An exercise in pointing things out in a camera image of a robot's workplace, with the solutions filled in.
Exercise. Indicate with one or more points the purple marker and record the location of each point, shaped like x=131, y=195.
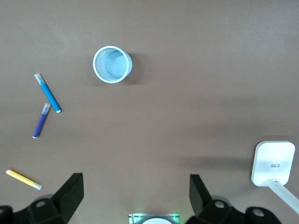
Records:
x=40, y=123

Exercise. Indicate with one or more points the white rectangular stand base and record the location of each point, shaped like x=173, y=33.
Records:
x=273, y=161

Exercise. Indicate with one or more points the yellow marker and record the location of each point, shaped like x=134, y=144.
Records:
x=22, y=178

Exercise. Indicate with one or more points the blue marker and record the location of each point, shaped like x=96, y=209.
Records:
x=49, y=94

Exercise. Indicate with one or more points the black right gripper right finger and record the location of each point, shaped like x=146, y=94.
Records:
x=205, y=210

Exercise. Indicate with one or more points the light blue plastic cup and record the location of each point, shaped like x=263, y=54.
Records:
x=114, y=65

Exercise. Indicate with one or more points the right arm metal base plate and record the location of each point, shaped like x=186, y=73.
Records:
x=135, y=218

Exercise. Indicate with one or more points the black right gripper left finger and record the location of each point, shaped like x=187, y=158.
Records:
x=58, y=210

